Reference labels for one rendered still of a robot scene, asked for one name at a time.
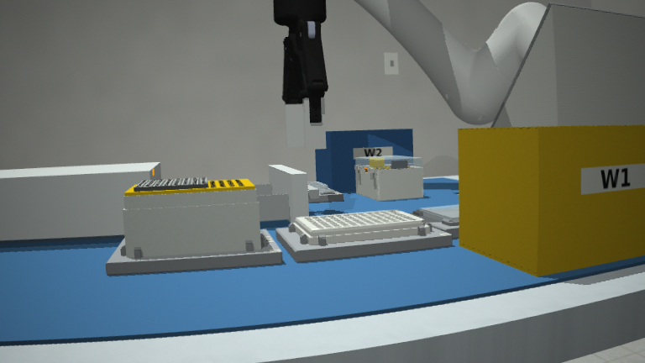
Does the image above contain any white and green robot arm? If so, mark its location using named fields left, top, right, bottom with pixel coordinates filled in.
left=354, top=0, right=546, bottom=125

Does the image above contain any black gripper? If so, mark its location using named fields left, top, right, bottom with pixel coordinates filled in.
left=273, top=0, right=328, bottom=150

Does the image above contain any blue bench mat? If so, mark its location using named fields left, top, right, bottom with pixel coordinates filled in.
left=0, top=177, right=645, bottom=346

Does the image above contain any yellow box labelled w1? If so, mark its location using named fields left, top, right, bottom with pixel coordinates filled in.
left=458, top=125, right=645, bottom=276

